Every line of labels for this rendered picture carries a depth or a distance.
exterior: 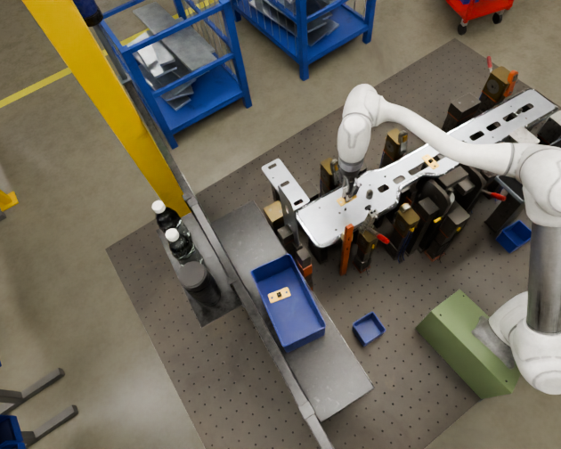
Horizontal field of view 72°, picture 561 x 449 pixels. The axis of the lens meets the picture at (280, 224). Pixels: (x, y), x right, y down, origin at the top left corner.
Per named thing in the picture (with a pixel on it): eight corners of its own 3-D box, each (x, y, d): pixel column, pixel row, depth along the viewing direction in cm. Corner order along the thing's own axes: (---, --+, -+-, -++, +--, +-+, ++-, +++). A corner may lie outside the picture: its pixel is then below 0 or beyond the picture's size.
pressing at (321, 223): (526, 84, 194) (527, 81, 193) (563, 111, 184) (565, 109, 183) (291, 213, 172) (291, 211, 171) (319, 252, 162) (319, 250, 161)
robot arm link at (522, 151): (509, 134, 121) (521, 145, 109) (573, 141, 117) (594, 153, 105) (496, 174, 127) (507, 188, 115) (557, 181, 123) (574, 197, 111)
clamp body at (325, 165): (326, 192, 210) (328, 151, 179) (338, 208, 204) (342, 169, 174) (316, 198, 209) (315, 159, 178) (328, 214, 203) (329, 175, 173)
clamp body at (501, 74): (473, 113, 226) (498, 61, 194) (491, 128, 219) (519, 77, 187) (461, 120, 224) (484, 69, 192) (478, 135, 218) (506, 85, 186)
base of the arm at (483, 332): (518, 346, 159) (529, 338, 157) (511, 371, 142) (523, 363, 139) (481, 313, 166) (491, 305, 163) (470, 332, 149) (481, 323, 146)
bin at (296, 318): (292, 265, 156) (289, 252, 144) (326, 334, 142) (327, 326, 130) (255, 281, 154) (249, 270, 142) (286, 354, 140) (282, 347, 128)
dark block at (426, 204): (407, 240, 192) (427, 196, 155) (416, 251, 188) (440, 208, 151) (399, 246, 191) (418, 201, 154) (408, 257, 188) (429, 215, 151)
